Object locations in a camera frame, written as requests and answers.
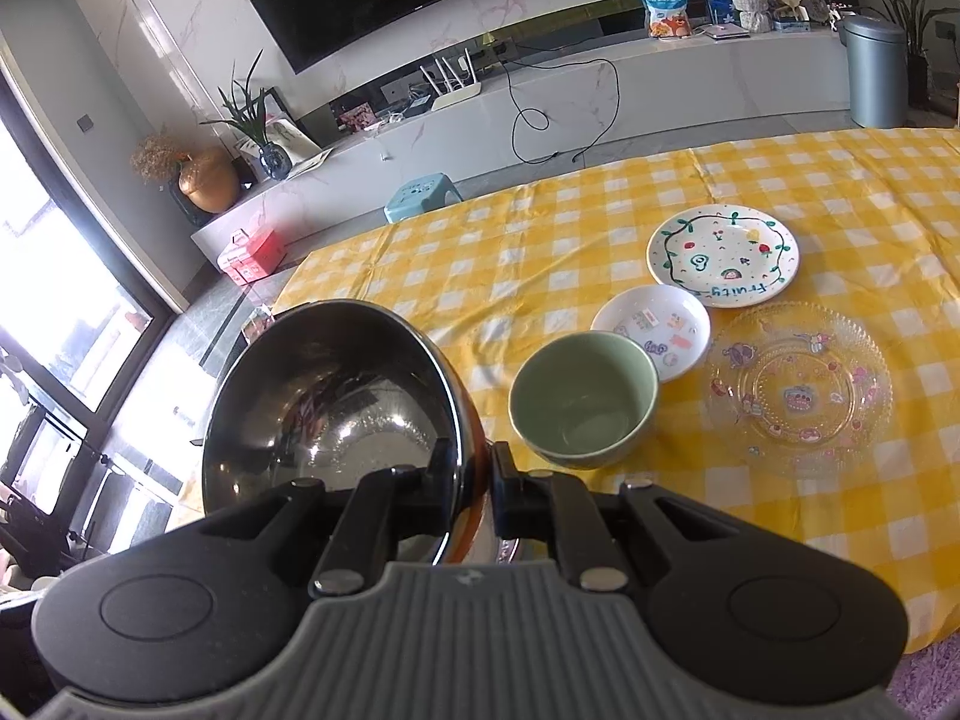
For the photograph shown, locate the small white printed plate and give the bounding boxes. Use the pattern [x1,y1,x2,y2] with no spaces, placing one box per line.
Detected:
[591,285,712,383]

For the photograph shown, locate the plant in blue vase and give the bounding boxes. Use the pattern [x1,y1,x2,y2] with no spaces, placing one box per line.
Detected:
[201,51,295,181]

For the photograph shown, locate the grey trash can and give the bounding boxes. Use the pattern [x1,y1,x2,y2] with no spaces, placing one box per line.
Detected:
[836,13,908,128]

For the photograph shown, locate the green ceramic bowl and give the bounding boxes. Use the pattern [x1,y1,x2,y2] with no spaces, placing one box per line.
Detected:
[508,331,661,470]

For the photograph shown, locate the dried flowers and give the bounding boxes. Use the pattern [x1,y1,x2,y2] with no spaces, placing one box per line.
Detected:
[131,133,188,182]

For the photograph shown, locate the light blue stool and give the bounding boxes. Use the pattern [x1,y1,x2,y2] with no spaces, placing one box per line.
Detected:
[384,174,467,224]

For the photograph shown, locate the yellow checkered tablecloth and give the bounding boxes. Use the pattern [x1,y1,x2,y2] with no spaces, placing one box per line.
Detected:
[271,124,960,653]

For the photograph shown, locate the white picture frame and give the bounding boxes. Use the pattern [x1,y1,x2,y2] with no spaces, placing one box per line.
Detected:
[279,120,335,172]

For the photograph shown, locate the white router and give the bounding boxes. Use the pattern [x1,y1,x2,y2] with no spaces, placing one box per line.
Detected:
[418,49,492,110]

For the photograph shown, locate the large white painted plate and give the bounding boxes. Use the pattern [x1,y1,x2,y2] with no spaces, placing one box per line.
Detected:
[647,205,801,310]

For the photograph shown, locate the purple rug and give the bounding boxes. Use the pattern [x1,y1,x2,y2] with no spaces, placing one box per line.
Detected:
[889,634,960,720]

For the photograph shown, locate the white television cabinet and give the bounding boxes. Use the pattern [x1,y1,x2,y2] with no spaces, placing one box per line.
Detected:
[191,28,863,265]

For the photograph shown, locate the large window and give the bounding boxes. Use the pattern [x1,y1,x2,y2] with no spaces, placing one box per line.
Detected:
[0,45,190,526]

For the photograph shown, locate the blue snack bag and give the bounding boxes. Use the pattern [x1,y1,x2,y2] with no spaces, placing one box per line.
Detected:
[636,0,695,38]

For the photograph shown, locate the steel bowl with orange outside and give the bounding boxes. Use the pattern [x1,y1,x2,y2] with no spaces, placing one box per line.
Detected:
[201,300,526,565]

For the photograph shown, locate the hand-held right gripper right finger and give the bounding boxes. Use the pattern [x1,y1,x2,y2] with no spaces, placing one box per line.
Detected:
[491,441,745,591]

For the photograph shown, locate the golden vase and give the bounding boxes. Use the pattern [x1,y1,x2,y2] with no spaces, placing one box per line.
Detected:
[178,148,239,215]

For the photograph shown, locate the tall potted plant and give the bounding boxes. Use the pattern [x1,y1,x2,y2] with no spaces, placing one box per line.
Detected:
[832,0,960,112]

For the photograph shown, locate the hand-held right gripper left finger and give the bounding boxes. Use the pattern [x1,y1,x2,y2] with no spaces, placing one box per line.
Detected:
[201,439,458,595]

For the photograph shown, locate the clear glass printed plate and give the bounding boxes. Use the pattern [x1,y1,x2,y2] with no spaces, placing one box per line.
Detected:
[703,301,895,477]

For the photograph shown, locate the red box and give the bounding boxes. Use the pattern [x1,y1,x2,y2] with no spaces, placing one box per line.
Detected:
[217,229,287,286]

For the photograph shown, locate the black cable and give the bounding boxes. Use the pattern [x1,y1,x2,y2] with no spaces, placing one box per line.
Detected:
[499,56,620,164]

